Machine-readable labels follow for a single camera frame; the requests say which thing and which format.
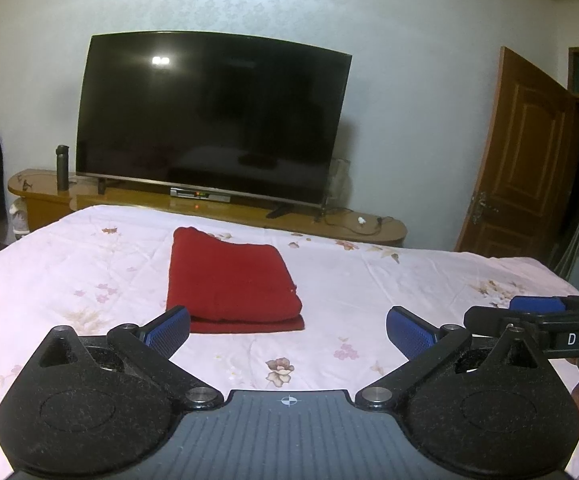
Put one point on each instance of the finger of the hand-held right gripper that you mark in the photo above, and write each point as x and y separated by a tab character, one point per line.
489	321
537	303

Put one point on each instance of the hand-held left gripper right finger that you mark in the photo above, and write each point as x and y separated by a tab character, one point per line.
412	332

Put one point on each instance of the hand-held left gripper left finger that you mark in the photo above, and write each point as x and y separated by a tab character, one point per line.
169	332

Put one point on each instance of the red garment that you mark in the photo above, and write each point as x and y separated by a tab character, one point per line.
229	280

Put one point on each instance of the pink floral bed sheet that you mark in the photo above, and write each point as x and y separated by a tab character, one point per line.
369	285

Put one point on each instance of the grey curtain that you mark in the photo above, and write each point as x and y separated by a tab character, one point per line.
577	230

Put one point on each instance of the silver set-top box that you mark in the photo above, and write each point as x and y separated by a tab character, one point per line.
199	194

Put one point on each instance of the brown wooden door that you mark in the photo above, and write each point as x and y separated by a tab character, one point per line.
524	160

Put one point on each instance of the wooden television cabinet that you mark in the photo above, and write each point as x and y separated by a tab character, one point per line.
44	200

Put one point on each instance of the white bag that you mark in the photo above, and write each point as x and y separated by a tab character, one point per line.
19	220

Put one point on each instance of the black bottle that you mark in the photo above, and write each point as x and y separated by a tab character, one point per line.
62	170

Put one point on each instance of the small dark figurine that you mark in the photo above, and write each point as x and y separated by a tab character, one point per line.
29	185

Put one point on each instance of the black flat television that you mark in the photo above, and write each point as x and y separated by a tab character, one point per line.
209	115

